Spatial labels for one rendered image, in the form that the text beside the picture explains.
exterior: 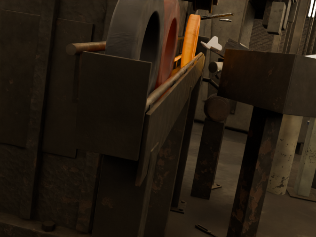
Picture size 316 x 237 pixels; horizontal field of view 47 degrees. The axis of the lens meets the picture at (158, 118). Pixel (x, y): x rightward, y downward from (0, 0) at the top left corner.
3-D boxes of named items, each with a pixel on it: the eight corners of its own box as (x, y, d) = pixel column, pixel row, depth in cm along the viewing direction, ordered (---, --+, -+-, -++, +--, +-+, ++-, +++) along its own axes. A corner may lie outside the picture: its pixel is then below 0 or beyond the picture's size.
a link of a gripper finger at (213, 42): (206, 31, 152) (225, 42, 152) (199, 44, 153) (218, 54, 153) (206, 30, 149) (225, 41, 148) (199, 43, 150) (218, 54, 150)
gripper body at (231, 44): (227, 38, 155) (252, 51, 154) (217, 57, 157) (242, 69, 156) (227, 37, 147) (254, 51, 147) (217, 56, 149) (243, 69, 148)
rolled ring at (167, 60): (184, 3, 71) (167, 0, 71) (170, -7, 53) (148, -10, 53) (169, 95, 75) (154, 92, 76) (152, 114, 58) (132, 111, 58)
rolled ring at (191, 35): (188, 81, 117) (178, 80, 118) (194, 58, 132) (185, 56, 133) (196, 27, 107) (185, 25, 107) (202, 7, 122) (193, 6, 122)
